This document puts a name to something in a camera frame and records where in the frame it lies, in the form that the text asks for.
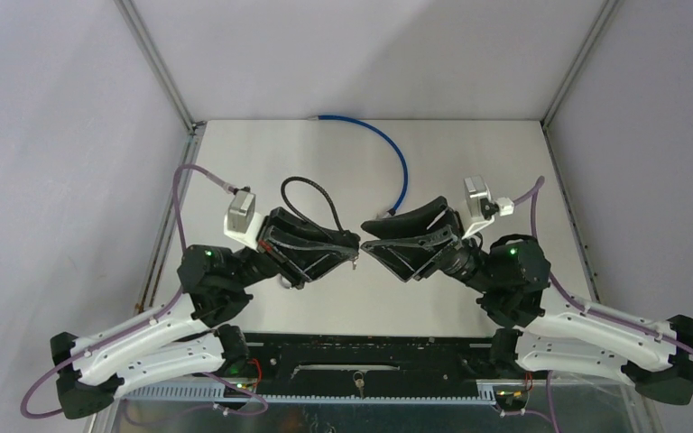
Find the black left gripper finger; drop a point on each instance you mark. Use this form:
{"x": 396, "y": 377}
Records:
{"x": 312, "y": 265}
{"x": 290, "y": 224}

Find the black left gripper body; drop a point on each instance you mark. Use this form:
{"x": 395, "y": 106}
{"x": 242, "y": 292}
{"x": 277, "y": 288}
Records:
{"x": 280, "y": 257}

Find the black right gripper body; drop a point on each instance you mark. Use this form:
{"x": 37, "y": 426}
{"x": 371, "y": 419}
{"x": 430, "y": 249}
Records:
{"x": 462, "y": 259}

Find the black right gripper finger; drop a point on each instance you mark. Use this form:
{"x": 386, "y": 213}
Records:
{"x": 414, "y": 258}
{"x": 417, "y": 222}

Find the black cable lock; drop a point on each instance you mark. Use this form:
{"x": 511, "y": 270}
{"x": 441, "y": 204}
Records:
{"x": 312, "y": 203}

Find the padlock key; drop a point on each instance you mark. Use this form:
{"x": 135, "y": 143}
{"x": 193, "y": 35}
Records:
{"x": 359, "y": 381}

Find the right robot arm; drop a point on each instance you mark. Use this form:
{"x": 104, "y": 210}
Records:
{"x": 539, "y": 326}

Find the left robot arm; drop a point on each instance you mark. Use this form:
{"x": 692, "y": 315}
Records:
{"x": 190, "y": 333}

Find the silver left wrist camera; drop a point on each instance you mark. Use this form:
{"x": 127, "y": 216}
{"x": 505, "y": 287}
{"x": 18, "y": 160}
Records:
{"x": 242, "y": 215}

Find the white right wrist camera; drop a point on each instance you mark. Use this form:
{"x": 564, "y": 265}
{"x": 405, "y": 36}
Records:
{"x": 478, "y": 209}

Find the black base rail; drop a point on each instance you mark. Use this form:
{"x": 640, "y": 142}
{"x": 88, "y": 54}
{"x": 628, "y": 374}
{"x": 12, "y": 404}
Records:
{"x": 395, "y": 367}

